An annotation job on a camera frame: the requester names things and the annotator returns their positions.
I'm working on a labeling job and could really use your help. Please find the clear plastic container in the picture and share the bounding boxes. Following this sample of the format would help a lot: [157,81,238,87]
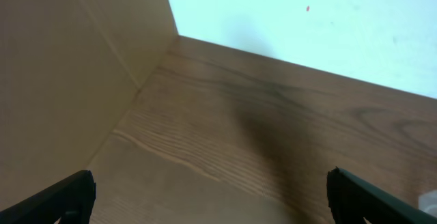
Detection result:
[418,190,437,217]

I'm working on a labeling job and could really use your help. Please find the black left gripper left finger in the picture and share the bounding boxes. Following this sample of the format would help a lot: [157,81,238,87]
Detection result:
[1,170,96,224]

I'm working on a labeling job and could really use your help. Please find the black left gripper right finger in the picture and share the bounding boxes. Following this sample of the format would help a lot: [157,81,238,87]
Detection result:
[326,167,436,224]

